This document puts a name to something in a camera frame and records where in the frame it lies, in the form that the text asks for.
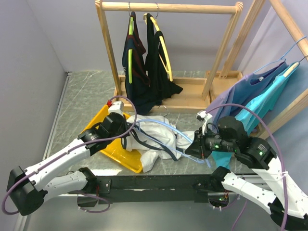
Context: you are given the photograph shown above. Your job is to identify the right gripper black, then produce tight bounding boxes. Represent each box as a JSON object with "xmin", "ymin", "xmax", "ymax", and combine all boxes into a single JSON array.
[{"xmin": 183, "ymin": 125, "xmax": 234, "ymax": 157}]

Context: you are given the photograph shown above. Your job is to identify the light blue plastic hanger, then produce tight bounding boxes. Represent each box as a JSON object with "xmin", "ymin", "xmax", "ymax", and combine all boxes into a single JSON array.
[{"xmin": 134, "ymin": 105, "xmax": 211, "ymax": 167}]

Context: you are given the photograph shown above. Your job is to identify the white tank top navy trim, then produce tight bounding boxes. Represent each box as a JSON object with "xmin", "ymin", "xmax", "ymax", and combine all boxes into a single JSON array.
[{"xmin": 121, "ymin": 115, "xmax": 194, "ymax": 172}]

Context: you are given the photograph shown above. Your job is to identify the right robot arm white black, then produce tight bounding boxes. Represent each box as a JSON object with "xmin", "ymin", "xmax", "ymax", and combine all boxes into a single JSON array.
[{"xmin": 185, "ymin": 116, "xmax": 308, "ymax": 231}]

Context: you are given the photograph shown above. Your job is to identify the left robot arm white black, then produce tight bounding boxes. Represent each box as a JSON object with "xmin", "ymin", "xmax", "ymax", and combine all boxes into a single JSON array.
[{"xmin": 6, "ymin": 112, "xmax": 128, "ymax": 216}]

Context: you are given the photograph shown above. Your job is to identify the black tank top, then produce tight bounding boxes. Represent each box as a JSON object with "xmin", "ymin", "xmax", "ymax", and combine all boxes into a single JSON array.
[{"xmin": 144, "ymin": 13, "xmax": 183, "ymax": 105}]

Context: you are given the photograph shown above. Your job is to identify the green hanger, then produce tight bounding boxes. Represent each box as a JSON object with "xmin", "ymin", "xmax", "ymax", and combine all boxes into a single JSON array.
[{"xmin": 128, "ymin": 16, "xmax": 134, "ymax": 84}]

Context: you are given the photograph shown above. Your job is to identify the yellow hanger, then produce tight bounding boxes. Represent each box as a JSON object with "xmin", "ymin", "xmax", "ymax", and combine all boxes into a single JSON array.
[{"xmin": 149, "ymin": 16, "xmax": 173, "ymax": 82}]

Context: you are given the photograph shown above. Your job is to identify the wooden hanger right rack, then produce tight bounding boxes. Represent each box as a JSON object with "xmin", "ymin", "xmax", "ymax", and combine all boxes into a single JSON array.
[{"xmin": 282, "ymin": 55, "xmax": 308, "ymax": 78}]

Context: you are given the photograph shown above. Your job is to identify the yellow plastic tray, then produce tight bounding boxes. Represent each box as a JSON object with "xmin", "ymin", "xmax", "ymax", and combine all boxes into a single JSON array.
[{"xmin": 82, "ymin": 105, "xmax": 142, "ymax": 173}]

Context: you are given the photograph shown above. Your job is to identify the black base bar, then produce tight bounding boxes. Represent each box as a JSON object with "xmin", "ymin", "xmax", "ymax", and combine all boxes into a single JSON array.
[{"xmin": 81, "ymin": 174, "xmax": 226, "ymax": 203}]

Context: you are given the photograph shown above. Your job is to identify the wooden clothes rack centre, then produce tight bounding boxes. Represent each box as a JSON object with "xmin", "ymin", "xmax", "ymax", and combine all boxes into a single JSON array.
[{"xmin": 95, "ymin": 0, "xmax": 244, "ymax": 114}]

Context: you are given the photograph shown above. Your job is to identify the wooden clothes rack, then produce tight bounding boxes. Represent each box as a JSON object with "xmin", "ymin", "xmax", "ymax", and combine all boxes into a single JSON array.
[
  {"xmin": 95, "ymin": 0, "xmax": 244, "ymax": 114},
  {"xmin": 208, "ymin": 0, "xmax": 308, "ymax": 133}
]

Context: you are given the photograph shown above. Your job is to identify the turquoise t-shirt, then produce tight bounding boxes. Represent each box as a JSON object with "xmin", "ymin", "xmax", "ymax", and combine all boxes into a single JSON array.
[{"xmin": 211, "ymin": 62, "xmax": 300, "ymax": 169}]

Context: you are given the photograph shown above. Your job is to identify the wooden clothes rack right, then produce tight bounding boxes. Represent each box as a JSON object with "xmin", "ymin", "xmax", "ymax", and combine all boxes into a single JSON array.
[{"xmin": 208, "ymin": 0, "xmax": 308, "ymax": 133}]

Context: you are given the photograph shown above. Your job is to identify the purple t-shirt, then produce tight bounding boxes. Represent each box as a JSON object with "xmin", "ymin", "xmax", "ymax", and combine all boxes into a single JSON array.
[{"xmin": 206, "ymin": 62, "xmax": 287, "ymax": 119}]

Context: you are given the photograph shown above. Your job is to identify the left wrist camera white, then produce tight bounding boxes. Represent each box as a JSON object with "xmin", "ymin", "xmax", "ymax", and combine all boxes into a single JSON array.
[{"xmin": 108, "ymin": 101, "xmax": 124, "ymax": 116}]

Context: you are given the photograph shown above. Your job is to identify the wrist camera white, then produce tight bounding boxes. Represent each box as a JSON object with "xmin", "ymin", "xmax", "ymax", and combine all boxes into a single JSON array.
[
  {"xmin": 196, "ymin": 110, "xmax": 213, "ymax": 122},
  {"xmin": 108, "ymin": 101, "xmax": 124, "ymax": 116}
]

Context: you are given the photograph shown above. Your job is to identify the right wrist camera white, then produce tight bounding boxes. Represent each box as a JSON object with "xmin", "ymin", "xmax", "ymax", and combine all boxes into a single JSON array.
[{"xmin": 196, "ymin": 110, "xmax": 213, "ymax": 122}]

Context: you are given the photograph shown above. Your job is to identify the blue wire hanger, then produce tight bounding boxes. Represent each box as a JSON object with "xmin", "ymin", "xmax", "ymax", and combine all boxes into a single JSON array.
[{"xmin": 253, "ymin": 36, "xmax": 307, "ymax": 74}]

